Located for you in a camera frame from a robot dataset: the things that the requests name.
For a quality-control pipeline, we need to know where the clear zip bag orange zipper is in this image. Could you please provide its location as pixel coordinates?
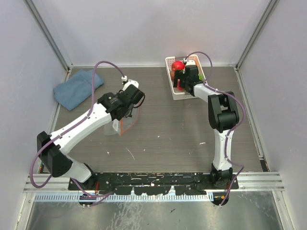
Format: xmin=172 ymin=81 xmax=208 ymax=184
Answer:
xmin=103 ymin=108 xmax=140 ymax=136

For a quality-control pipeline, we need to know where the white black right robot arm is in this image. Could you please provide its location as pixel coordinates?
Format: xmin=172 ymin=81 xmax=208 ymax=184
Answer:
xmin=170 ymin=65 xmax=239 ymax=189

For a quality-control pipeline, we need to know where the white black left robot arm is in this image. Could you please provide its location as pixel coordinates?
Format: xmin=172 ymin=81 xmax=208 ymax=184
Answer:
xmin=37 ymin=80 xmax=145 ymax=190

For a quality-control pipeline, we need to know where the brown toy kiwi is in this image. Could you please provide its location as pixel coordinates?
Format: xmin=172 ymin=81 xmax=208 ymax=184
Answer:
xmin=170 ymin=71 xmax=175 ymax=81

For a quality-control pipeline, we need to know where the red toy apple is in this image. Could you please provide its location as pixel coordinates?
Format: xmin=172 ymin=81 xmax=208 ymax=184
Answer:
xmin=171 ymin=61 xmax=185 ymax=71

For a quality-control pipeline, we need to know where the white perforated plastic basket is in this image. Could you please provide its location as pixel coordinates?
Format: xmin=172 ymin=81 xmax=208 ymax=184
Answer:
xmin=165 ymin=54 xmax=206 ymax=100

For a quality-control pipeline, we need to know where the blue folded cloth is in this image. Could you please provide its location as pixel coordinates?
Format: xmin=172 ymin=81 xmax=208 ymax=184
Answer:
xmin=53 ymin=69 xmax=93 ymax=111

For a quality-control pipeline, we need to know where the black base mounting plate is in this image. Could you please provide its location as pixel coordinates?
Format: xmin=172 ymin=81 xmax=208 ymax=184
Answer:
xmin=68 ymin=172 xmax=239 ymax=196

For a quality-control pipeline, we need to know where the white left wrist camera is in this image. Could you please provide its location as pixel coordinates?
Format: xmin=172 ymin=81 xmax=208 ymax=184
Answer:
xmin=121 ymin=76 xmax=139 ymax=91

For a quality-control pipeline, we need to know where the right aluminium corner post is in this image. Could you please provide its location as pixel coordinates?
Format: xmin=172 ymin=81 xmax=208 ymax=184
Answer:
xmin=235 ymin=0 xmax=280 ymax=71

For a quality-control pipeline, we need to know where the aluminium corner post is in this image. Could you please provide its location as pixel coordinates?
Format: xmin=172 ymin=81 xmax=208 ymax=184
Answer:
xmin=24 ymin=0 xmax=72 ymax=72
xmin=235 ymin=0 xmax=280 ymax=71

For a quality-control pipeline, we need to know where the blue slotted cable duct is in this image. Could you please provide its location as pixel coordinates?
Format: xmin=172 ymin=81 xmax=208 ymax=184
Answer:
xmin=34 ymin=192 xmax=213 ymax=202

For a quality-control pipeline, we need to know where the left aluminium corner post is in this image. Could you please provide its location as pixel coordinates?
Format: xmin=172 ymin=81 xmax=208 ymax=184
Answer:
xmin=24 ymin=0 xmax=72 ymax=72

